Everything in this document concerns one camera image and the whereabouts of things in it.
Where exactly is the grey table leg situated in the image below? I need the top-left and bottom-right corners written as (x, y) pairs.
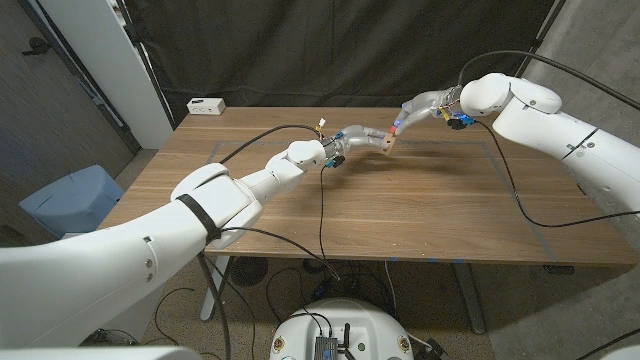
top-left (453, 262), bottom-right (487, 335)

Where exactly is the white floor cable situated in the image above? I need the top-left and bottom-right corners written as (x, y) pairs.
top-left (383, 260), bottom-right (399, 314)

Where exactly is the black backdrop curtain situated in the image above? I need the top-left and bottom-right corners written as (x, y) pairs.
top-left (122, 0), bottom-right (566, 126)

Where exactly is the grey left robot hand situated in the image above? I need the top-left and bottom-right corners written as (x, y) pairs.
top-left (321, 124), bottom-right (390, 169)

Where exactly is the black door handle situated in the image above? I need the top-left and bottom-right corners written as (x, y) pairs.
top-left (21, 36), bottom-right (53, 56)

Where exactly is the white power strip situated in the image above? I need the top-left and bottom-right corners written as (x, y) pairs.
top-left (186, 97), bottom-right (227, 116)

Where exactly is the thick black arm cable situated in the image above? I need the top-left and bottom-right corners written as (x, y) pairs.
top-left (457, 49), bottom-right (640, 112)
top-left (218, 124), bottom-right (324, 165)

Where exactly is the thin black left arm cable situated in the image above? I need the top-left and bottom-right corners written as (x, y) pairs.
top-left (197, 164), bottom-right (341, 360)

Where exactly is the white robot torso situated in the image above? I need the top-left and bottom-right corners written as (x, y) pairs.
top-left (269, 298), bottom-right (415, 360)

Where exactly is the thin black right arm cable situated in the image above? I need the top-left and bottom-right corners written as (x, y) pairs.
top-left (474, 120), bottom-right (640, 229)

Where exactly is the blue plastic bin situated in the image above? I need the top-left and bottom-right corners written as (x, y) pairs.
top-left (18, 165), bottom-right (125, 239)

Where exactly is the round black fan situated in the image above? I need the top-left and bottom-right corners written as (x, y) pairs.
top-left (229, 256), bottom-right (269, 288)

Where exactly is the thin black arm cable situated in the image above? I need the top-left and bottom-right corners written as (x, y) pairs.
top-left (474, 120), bottom-right (640, 229)
top-left (197, 164), bottom-right (341, 360)

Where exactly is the black backdrop stand pole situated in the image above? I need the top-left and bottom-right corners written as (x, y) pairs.
top-left (115, 0), bottom-right (176, 129)
top-left (497, 0), bottom-right (569, 109)

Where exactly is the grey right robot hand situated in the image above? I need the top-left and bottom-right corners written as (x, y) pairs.
top-left (390, 85), bottom-right (476, 136)

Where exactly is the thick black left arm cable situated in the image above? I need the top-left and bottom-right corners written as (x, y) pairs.
top-left (218, 124), bottom-right (324, 165)

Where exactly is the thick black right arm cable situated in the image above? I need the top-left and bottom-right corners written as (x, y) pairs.
top-left (457, 49), bottom-right (640, 112)

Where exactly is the black floor cable bundle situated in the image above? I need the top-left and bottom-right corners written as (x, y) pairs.
top-left (264, 257), bottom-right (401, 321)

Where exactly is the grey electronics box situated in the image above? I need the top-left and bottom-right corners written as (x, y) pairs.
top-left (313, 335), bottom-right (340, 360)

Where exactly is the large wooden panel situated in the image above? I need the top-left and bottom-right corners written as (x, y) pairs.
top-left (204, 140), bottom-right (561, 264)

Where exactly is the white table leg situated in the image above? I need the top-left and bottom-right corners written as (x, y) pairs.
top-left (199, 255), bottom-right (231, 322)

